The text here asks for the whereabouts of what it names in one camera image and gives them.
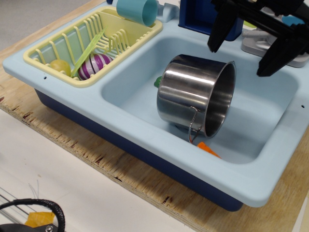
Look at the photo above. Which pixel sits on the green plastic utensil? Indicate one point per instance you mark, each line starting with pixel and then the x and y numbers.
pixel 87 52

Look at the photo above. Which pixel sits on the yellow toy fruit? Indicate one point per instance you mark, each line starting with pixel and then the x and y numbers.
pixel 61 66

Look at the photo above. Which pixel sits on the orange toy carrot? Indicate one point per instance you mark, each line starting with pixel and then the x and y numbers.
pixel 206 148

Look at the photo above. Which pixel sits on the stainless steel pot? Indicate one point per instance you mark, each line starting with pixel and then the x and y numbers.
pixel 196 93

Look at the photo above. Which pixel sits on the grey toy faucet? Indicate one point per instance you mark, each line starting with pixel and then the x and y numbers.
pixel 256 40

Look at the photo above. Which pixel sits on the blue plastic scoop cup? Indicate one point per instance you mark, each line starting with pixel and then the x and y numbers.
pixel 290 19

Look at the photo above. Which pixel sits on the dark blue plastic box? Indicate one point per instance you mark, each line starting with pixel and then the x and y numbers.
pixel 200 15

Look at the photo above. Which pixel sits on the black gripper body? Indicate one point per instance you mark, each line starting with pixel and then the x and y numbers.
pixel 251 11

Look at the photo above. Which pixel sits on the yellow dish rack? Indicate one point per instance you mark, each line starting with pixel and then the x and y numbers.
pixel 121 38

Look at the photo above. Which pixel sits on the teal plastic cup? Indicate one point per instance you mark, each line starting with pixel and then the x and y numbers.
pixel 140 11

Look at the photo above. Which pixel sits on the green toy eggplant stem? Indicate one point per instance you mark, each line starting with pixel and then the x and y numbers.
pixel 157 82

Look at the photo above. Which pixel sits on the purple striped toy eggplant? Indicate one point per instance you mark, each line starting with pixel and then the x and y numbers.
pixel 93 64

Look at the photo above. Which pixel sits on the light blue toy sink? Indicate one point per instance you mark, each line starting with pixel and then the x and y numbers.
pixel 266 121

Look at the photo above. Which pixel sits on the green plastic plate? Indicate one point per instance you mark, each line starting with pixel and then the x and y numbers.
pixel 249 24

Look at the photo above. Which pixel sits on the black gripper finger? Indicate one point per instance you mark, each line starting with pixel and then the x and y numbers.
pixel 224 22
pixel 284 49

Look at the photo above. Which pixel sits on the yellow tape piece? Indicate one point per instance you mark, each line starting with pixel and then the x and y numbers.
pixel 37 219

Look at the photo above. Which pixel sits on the wooden plywood board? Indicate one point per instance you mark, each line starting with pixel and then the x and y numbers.
pixel 102 189

